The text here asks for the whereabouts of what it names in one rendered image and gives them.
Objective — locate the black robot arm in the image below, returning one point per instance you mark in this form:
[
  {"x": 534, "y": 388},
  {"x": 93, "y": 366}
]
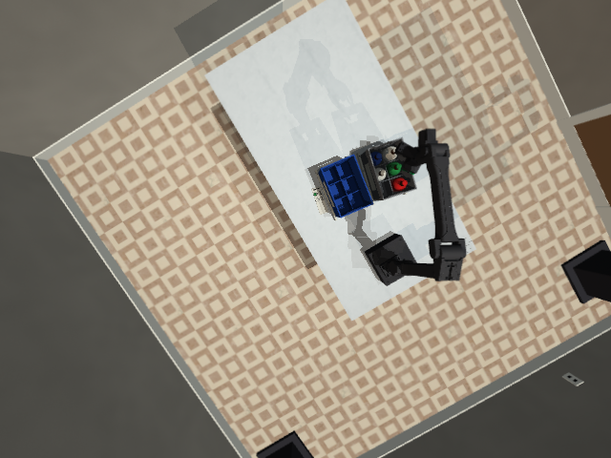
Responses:
[{"x": 447, "y": 258}]

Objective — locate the white paper pick list strip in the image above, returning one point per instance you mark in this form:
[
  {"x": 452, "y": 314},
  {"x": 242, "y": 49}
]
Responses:
[{"x": 320, "y": 201}]

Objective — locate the green bottle with pale green label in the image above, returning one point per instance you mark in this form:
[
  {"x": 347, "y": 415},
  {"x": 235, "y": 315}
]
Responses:
[{"x": 393, "y": 168}]

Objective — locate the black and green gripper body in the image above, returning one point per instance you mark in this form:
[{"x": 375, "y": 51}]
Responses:
[{"x": 414, "y": 169}]

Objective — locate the white bottle with grey label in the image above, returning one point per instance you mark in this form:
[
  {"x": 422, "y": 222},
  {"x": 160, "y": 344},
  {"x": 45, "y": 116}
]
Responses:
[{"x": 381, "y": 173}]

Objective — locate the blue bottle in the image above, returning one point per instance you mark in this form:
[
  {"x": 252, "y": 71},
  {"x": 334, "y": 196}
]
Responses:
[{"x": 376, "y": 158}]

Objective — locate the cream bottle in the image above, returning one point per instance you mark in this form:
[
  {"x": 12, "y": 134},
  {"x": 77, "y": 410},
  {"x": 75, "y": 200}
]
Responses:
[{"x": 389, "y": 154}]

